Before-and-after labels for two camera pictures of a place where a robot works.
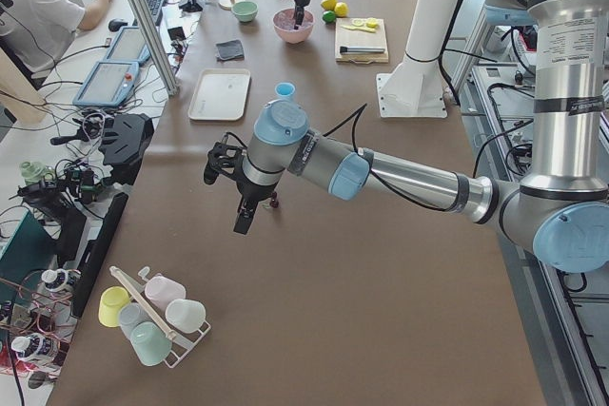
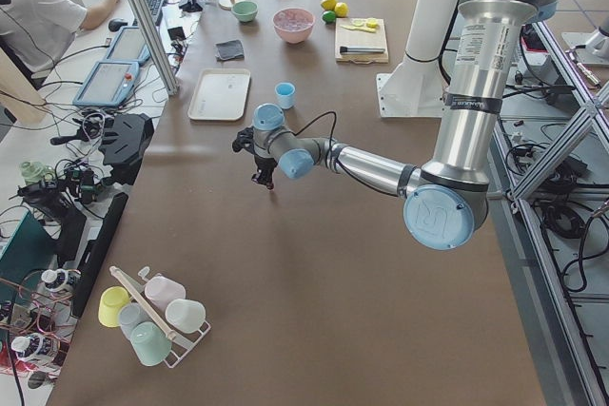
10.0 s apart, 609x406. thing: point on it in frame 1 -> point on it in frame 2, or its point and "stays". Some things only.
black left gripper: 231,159 -> 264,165
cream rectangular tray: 220,94 stays
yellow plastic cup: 111,299 stays
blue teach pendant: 107,84 stays
